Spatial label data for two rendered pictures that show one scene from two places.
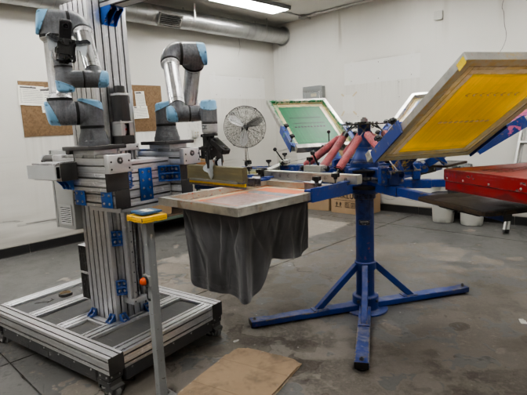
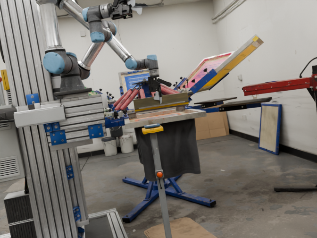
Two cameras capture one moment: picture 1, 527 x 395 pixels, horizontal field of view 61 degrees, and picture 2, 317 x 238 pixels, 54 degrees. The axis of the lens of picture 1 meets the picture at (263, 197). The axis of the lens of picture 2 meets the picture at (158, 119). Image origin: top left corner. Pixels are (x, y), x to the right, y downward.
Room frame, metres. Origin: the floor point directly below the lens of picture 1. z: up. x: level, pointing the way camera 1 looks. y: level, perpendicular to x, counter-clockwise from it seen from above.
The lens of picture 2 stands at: (0.65, 2.04, 1.17)
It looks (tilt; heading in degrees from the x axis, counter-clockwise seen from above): 5 degrees down; 310
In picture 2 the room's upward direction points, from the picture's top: 8 degrees counter-clockwise
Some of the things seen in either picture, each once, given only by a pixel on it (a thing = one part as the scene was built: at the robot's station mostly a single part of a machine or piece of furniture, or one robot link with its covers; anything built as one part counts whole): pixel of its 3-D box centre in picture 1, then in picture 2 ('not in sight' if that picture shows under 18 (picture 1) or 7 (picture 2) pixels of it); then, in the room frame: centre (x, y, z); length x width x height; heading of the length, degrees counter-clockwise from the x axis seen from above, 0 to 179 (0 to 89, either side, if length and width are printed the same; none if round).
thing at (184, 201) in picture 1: (255, 194); (159, 116); (2.29, 0.04, 0.97); 0.79 x 0.58 x 0.04; 136
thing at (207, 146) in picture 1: (209, 146); (154, 84); (2.13, 0.24, 1.24); 0.09 x 0.08 x 0.12; 46
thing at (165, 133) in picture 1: (166, 132); not in sight; (2.70, 0.56, 1.31); 0.15 x 0.15 x 0.10
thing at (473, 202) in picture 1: (424, 195); (205, 109); (2.40, -0.88, 0.91); 1.34 x 0.40 x 0.08; 16
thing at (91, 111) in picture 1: (89, 112); (67, 63); (2.30, 0.85, 1.42); 0.13 x 0.12 x 0.14; 118
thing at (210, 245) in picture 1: (213, 251); (169, 150); (2.08, 0.25, 0.74); 0.45 x 0.03 x 0.43; 46
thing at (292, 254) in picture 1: (279, 246); not in sight; (2.11, -0.07, 0.74); 0.46 x 0.04 x 0.42; 136
